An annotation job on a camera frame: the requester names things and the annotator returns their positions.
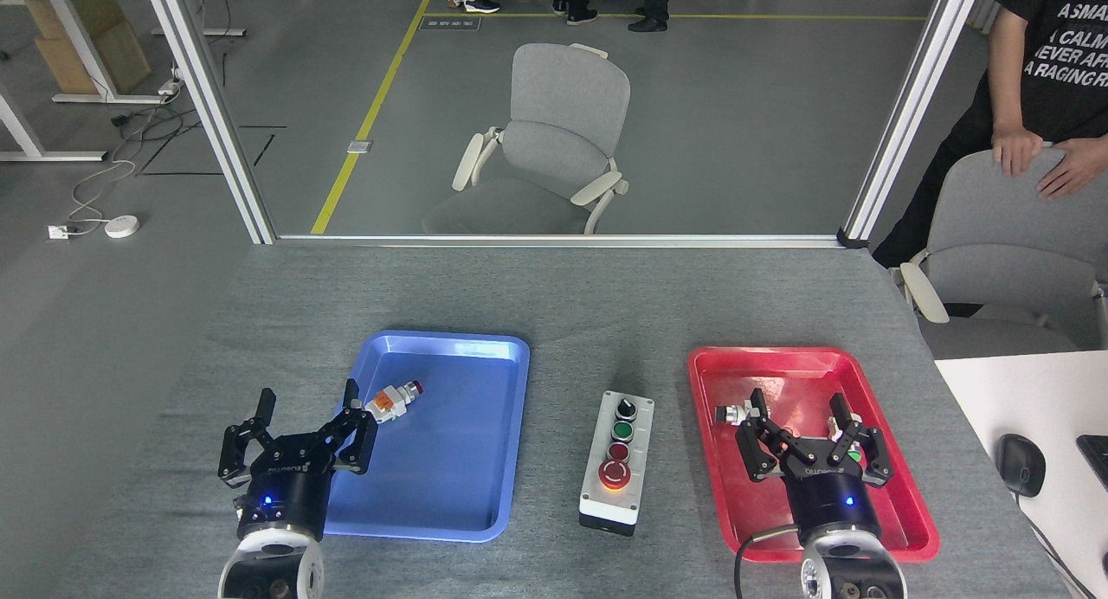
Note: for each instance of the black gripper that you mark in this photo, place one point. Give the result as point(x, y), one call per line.
point(286, 499)
point(831, 499)

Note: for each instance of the white four-button control box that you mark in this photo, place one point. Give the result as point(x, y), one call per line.
point(636, 460)

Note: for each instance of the cardboard box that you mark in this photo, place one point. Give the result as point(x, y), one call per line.
point(112, 54)

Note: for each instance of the person's right hand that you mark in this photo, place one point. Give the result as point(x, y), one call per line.
point(1017, 149)

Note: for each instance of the person's left hand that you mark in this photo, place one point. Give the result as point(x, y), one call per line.
point(1082, 162)

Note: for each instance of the red plastic tray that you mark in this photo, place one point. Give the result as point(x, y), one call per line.
point(900, 504)

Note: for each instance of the blue plastic tray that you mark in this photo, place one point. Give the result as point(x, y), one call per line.
point(450, 460)

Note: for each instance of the black computer mouse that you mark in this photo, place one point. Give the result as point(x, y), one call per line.
point(1021, 465)

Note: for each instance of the white desk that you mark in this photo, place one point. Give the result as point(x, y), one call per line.
point(1021, 391)

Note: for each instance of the white round floor device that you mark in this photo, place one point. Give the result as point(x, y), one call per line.
point(122, 227)

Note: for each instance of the black keyboard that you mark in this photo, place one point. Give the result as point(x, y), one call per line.
point(1098, 456)

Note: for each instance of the grey office chair white arms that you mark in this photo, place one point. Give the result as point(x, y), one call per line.
point(1013, 235)
point(554, 149)

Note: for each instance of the metal floor plate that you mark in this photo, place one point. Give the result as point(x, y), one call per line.
point(359, 146)

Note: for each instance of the grey floor label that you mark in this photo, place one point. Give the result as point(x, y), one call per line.
point(450, 23)

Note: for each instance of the person in black shirt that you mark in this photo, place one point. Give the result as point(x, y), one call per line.
point(1065, 71)

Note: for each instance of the person in black trousers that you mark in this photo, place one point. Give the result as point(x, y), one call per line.
point(651, 2)

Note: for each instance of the person in black sneakers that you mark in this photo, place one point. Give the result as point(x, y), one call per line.
point(576, 2)

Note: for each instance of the green push button switch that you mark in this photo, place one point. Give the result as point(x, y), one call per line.
point(855, 454)

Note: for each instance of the white green switch module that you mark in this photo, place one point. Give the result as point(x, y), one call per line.
point(731, 413)

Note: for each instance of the red push button switch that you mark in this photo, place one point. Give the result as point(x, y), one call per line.
point(389, 402)

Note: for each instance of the white wall socket plug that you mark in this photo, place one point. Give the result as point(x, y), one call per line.
point(58, 232)

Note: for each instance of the silver aluminium post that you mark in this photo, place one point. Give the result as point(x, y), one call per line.
point(212, 106)
point(909, 106)

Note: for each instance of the white desk frame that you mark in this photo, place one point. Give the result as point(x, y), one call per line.
point(26, 144)
point(78, 41)

